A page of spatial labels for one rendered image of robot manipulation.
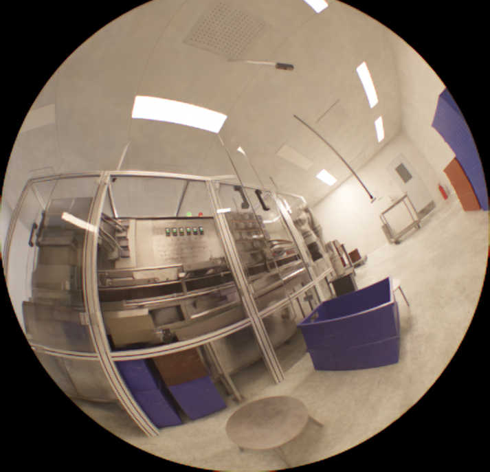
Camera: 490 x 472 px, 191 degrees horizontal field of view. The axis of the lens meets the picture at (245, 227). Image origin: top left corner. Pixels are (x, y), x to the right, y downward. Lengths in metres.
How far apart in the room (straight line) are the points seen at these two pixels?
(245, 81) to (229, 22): 0.83
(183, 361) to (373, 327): 1.00
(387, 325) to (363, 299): 0.42
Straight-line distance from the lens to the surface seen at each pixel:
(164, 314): 1.40
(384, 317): 0.84
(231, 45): 1.97
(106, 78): 2.09
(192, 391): 1.06
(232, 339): 1.30
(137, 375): 1.01
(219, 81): 1.97
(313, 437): 0.88
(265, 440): 0.64
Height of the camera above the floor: 0.79
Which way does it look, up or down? 23 degrees up
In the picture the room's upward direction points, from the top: 21 degrees counter-clockwise
